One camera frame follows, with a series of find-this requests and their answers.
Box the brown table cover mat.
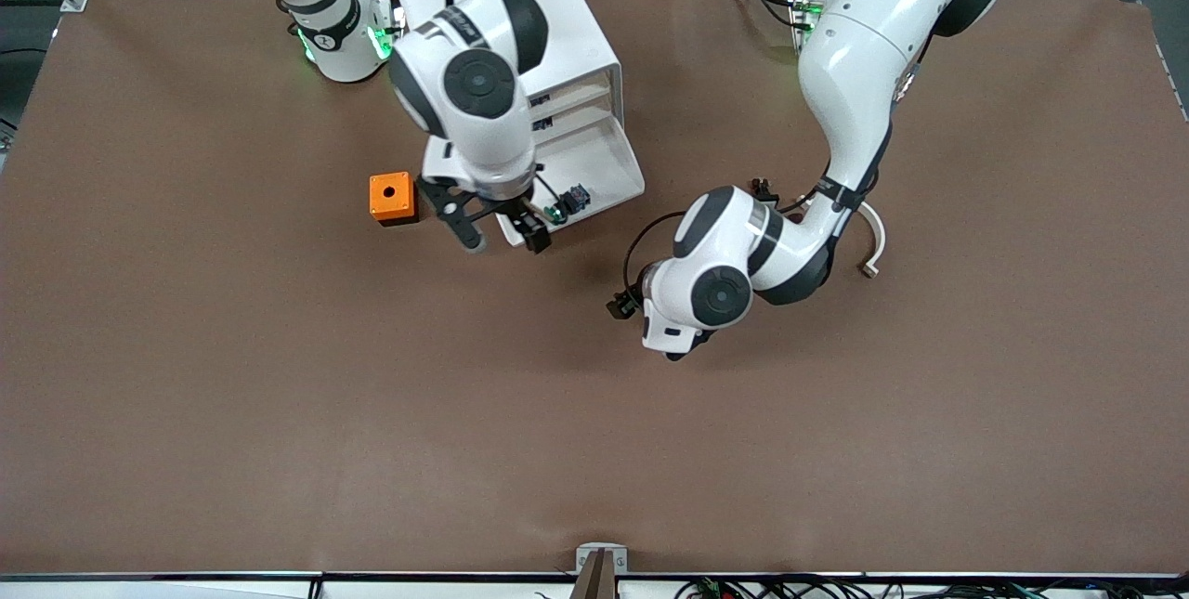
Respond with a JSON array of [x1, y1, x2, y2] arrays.
[[0, 0, 1189, 579]]

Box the grey metal mount bracket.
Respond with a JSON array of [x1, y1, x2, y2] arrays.
[[574, 541, 629, 599]]

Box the green push button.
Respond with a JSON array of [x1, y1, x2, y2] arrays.
[[543, 183, 593, 228]]

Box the white plastic drawer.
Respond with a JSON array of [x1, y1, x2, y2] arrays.
[[534, 74, 615, 124], [495, 111, 647, 249], [539, 95, 617, 140]]

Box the white drawer cabinet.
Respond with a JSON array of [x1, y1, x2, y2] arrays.
[[389, 0, 623, 131]]

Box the orange button enclosure box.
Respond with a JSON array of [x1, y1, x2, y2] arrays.
[[369, 171, 420, 228]]

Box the tangled black cables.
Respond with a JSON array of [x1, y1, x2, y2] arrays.
[[673, 576, 1189, 599]]

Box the white curved plastic bracket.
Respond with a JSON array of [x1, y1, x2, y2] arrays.
[[853, 202, 887, 280]]

